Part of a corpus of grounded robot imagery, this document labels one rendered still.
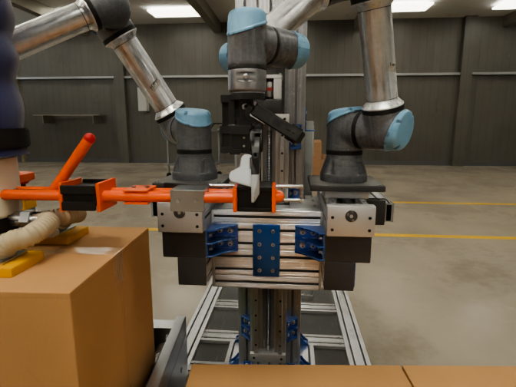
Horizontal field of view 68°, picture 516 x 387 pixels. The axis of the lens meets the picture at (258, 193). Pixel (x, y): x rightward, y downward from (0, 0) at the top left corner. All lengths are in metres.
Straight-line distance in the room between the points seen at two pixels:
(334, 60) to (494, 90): 4.44
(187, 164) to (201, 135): 0.10
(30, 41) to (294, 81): 0.80
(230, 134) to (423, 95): 11.20
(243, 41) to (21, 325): 0.63
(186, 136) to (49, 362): 0.74
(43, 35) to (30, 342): 0.77
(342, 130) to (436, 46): 10.93
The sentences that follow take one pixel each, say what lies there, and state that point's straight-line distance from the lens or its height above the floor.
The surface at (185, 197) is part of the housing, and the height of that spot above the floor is 1.08.
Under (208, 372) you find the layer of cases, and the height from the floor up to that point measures 0.54.
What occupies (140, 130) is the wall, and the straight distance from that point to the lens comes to 12.14.
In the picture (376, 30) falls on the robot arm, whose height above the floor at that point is 1.46.
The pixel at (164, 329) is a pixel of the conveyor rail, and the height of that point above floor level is 0.59.
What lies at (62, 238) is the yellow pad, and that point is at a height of 0.96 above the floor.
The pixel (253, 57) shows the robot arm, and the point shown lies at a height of 1.34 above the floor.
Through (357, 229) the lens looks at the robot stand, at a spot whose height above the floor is 0.92.
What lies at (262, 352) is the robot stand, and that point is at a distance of 1.57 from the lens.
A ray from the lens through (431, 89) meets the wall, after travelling 11.94.
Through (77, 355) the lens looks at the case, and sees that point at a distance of 0.77.
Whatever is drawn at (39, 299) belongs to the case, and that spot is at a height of 0.94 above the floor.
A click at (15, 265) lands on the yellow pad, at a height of 0.97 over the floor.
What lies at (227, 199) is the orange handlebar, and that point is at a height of 1.07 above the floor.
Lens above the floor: 1.23
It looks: 11 degrees down
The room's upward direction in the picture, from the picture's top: straight up
